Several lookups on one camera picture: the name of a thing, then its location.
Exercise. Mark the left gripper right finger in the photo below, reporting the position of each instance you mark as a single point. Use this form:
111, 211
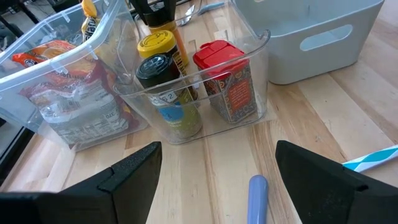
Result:
326, 199

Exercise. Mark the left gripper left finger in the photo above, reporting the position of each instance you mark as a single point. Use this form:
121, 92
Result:
124, 199

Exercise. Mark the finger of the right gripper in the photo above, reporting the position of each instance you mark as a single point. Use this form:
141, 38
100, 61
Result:
169, 11
144, 12

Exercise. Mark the brown bottle yellow cap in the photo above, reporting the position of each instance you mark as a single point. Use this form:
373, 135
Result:
157, 43

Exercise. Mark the yellow ramen packet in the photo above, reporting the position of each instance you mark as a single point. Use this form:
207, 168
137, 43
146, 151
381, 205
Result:
90, 25

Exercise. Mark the black lid green spice jar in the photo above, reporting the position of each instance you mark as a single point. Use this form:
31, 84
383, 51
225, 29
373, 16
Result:
158, 70

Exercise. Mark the red lid patterned spice tin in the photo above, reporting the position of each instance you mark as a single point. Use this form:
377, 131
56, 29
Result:
217, 56

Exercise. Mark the red ramen packet silver back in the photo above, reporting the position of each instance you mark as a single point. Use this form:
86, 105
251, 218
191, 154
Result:
81, 118

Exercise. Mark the orange ramen packet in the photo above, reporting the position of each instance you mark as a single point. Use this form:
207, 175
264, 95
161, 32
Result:
40, 53

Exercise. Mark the clear acrylic organizer bin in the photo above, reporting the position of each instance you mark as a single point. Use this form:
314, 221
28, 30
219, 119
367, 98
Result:
262, 77

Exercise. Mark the grey plastic bin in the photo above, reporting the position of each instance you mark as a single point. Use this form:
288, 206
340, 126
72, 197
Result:
289, 62

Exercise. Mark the frosted clear storage bin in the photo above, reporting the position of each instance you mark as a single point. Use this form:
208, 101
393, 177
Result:
12, 105

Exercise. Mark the black aluminium table frame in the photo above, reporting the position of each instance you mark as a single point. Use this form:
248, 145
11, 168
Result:
12, 149

